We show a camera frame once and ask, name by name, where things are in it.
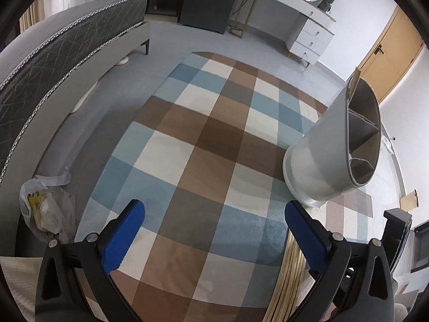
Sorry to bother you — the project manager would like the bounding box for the gold frame stool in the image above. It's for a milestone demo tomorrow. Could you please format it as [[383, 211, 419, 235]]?
[[230, 0, 258, 37]]

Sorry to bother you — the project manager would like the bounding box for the grey quilted mattress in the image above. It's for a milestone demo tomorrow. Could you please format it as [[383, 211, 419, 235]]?
[[0, 0, 149, 183]]

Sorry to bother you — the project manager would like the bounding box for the grey divided utensil holder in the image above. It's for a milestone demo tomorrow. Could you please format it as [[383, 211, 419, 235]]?
[[282, 76, 383, 208]]

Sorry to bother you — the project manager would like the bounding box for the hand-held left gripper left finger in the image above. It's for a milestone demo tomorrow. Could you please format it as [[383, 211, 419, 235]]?
[[35, 199, 146, 322]]

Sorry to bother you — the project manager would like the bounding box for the white plastic bag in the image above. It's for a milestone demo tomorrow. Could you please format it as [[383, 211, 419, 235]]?
[[19, 166, 77, 244]]

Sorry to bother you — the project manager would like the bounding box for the beige textured cushion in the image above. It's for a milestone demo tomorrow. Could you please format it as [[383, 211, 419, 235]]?
[[0, 255, 44, 322]]

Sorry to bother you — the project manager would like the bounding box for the bundle of bamboo chopsticks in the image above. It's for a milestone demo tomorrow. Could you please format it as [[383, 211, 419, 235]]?
[[263, 231, 307, 322]]

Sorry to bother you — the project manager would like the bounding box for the white dressing table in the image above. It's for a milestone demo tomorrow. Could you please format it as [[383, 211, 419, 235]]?
[[246, 0, 336, 68]]

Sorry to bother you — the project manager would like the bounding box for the checked blue brown rug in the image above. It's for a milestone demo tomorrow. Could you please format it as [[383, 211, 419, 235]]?
[[72, 51, 374, 322]]

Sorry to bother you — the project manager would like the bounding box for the yellow wooden door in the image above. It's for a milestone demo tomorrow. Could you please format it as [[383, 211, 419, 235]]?
[[357, 5, 424, 103]]

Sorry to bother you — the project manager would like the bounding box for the dark grey fridge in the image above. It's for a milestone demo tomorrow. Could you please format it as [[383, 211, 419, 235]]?
[[177, 0, 247, 35]]

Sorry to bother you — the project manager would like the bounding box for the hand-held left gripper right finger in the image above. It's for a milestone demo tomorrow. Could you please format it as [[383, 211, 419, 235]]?
[[284, 200, 406, 322]]

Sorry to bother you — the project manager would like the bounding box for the beige curtain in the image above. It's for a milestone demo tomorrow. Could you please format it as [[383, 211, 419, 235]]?
[[18, 5, 39, 35]]

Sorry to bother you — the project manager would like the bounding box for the beige cardboard piece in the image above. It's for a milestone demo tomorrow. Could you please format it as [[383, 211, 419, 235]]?
[[400, 189, 419, 212]]

